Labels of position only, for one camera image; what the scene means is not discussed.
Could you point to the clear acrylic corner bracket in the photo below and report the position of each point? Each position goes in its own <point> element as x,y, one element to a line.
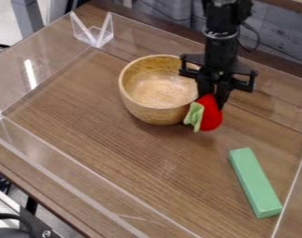
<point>95,36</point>

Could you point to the green rectangular block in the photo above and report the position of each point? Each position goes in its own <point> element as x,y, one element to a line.
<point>256,183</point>

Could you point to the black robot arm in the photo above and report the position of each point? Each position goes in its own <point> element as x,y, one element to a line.
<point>225,16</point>

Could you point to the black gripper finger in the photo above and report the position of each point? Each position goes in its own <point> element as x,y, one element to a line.
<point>223,94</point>
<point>205,86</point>

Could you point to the black equipment under table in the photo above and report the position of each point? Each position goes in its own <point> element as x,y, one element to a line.
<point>20,222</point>

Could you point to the red felt fruit green leaf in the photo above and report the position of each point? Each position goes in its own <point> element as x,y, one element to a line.
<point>204,114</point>

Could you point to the clear acrylic enclosure wall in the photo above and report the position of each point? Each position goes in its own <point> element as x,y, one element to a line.
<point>124,179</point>

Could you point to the grey post behind table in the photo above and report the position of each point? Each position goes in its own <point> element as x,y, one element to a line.
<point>29,16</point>

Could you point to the light wooden bowl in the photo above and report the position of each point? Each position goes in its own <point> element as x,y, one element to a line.
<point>155,91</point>

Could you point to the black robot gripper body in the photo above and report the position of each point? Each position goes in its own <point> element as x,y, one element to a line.
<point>219,65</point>

